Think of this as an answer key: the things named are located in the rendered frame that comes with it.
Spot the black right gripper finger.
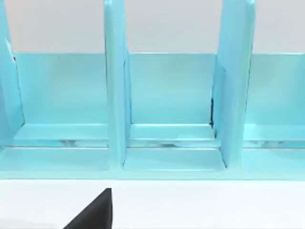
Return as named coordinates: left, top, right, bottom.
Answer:
left=62, top=187, right=113, bottom=229

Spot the light blue rack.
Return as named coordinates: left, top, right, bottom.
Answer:
left=0, top=0, right=305, bottom=181

